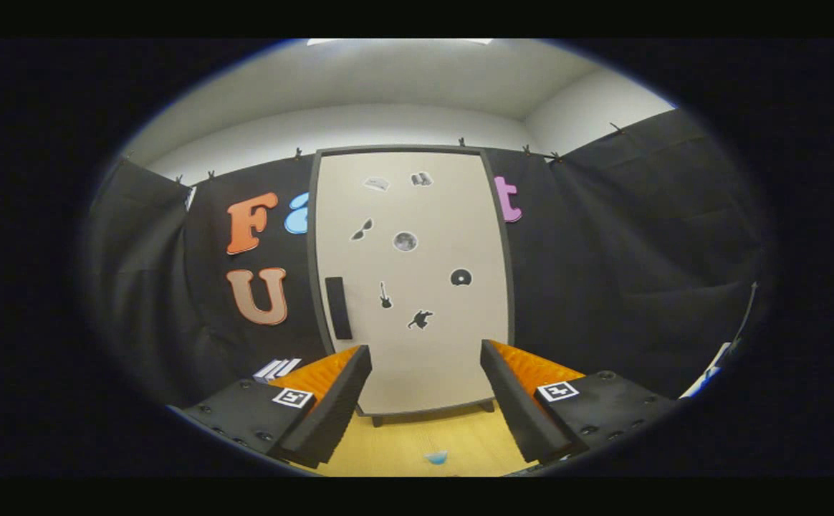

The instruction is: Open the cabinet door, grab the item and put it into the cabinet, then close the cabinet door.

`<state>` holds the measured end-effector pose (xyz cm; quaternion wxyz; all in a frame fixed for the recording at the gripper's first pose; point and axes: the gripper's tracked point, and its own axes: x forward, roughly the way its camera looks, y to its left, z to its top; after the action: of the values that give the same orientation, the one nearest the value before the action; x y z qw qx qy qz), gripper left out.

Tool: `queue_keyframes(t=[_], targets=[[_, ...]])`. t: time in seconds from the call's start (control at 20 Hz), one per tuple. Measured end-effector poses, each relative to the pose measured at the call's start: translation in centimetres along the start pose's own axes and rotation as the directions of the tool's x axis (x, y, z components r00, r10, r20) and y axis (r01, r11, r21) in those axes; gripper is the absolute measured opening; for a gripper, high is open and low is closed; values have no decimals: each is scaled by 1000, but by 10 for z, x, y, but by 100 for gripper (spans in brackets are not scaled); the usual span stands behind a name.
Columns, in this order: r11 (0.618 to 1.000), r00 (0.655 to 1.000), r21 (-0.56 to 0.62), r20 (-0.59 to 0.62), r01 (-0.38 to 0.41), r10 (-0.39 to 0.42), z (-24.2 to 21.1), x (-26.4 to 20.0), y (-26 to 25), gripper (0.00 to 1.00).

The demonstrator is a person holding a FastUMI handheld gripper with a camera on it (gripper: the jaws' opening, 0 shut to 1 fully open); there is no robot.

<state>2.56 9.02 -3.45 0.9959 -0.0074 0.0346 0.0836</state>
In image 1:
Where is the white cabinet door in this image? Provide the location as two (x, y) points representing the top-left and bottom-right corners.
(315, 152), (509, 415)

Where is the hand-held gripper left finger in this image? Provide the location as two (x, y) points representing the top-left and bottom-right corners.
(182, 345), (373, 468)

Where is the thin grey cable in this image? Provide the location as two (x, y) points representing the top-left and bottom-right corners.
(731, 282), (759, 346)

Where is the black backdrop cloth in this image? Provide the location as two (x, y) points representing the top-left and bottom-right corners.
(87, 107), (772, 409)

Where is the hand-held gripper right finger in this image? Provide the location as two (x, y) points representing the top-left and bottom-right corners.
(480, 340), (677, 464)

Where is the white and blue object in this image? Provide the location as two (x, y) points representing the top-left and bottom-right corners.
(681, 343), (732, 399)

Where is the row of black cloth clips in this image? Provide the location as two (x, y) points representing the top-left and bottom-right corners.
(173, 122), (626, 186)

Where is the black door handle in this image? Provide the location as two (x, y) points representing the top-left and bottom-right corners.
(325, 277), (354, 340)

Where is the grey cabinet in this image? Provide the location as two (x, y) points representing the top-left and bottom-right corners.
(307, 145), (516, 428)

